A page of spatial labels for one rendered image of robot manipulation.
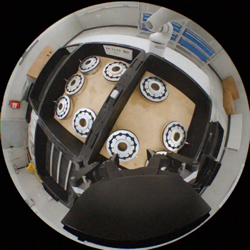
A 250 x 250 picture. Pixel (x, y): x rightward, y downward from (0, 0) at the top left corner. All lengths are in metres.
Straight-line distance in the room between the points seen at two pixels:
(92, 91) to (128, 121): 0.18
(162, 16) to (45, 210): 3.78
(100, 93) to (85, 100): 0.07
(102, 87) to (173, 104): 0.27
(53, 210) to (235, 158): 5.30
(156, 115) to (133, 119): 0.08
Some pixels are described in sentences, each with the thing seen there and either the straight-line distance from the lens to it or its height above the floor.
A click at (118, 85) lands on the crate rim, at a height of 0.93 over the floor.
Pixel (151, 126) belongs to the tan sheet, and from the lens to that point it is 0.30.
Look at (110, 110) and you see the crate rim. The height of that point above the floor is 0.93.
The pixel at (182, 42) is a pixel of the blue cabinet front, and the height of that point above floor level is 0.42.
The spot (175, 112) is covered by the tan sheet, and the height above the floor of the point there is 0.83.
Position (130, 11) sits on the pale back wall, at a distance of 3.05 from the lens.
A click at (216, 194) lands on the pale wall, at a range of 3.00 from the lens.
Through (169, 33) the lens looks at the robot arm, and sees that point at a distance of 0.45.
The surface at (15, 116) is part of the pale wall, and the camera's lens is 3.31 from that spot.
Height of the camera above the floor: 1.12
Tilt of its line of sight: 87 degrees down
